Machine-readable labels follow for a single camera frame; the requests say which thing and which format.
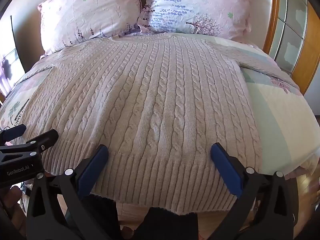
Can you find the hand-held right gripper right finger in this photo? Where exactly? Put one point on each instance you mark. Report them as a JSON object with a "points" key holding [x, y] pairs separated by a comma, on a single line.
{"points": [[226, 171]]}

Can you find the pink floral pillow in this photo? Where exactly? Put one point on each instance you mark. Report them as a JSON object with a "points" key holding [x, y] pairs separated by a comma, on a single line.
{"points": [[87, 12]]}

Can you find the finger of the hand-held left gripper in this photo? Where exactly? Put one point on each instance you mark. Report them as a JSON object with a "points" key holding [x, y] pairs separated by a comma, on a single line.
{"points": [[13, 133], [47, 138]]}

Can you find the window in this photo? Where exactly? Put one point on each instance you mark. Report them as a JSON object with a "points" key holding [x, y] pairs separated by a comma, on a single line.
{"points": [[10, 62]]}

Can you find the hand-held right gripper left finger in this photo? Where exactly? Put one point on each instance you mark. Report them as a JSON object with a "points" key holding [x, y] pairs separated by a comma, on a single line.
{"points": [[93, 170]]}

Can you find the pink pillow with tree print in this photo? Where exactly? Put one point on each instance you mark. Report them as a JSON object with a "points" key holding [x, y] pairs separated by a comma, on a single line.
{"points": [[200, 5]]}

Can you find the wooden wardrobe with glass doors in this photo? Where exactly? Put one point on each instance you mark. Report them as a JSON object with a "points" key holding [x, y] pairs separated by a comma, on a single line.
{"points": [[305, 55]]}

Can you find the pastel patchwork bed quilt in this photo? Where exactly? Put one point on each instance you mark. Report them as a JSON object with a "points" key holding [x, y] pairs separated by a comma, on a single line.
{"points": [[275, 120]]}

